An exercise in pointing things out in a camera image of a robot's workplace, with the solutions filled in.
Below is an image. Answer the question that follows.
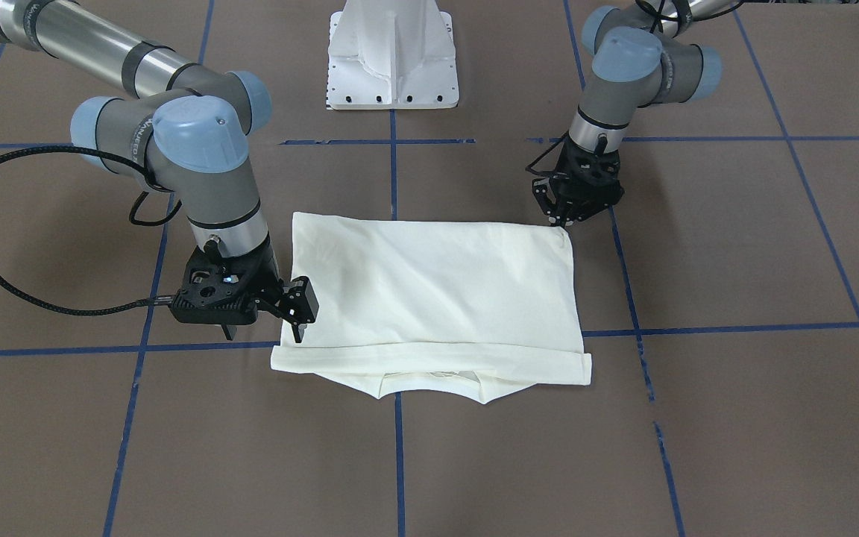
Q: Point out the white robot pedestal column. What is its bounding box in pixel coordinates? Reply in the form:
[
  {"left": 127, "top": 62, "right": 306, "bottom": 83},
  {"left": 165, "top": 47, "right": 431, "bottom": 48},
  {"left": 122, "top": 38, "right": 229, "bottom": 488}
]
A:
[{"left": 325, "top": 1, "right": 460, "bottom": 111}]

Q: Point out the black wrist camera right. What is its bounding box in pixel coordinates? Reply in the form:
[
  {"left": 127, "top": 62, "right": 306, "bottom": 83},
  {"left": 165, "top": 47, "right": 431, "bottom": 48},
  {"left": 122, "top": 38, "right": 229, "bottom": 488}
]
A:
[{"left": 169, "top": 258, "right": 258, "bottom": 326}]

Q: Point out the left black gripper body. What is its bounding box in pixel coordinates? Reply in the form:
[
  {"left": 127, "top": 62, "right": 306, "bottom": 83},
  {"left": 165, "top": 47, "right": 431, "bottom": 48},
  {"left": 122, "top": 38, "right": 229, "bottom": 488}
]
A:
[{"left": 531, "top": 139, "right": 624, "bottom": 223}]

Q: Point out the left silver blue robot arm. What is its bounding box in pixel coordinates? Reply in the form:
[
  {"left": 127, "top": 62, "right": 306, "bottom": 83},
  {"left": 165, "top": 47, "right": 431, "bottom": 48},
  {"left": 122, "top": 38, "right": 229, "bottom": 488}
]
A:
[{"left": 527, "top": 1, "right": 740, "bottom": 227}]

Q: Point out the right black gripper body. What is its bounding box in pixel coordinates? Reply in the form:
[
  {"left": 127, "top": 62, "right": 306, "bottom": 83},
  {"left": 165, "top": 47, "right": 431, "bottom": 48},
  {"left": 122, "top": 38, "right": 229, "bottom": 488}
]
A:
[{"left": 186, "top": 238, "right": 319, "bottom": 326}]

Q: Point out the cream long-sleeve printed shirt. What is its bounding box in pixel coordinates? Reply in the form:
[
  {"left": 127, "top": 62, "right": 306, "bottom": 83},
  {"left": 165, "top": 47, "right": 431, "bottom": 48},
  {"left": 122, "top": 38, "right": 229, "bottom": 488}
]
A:
[{"left": 270, "top": 212, "right": 593, "bottom": 403}]

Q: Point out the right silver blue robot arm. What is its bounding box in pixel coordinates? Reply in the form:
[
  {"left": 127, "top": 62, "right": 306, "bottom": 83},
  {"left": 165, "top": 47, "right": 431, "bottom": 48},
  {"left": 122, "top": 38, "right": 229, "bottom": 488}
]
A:
[{"left": 0, "top": 1, "right": 319, "bottom": 343}]

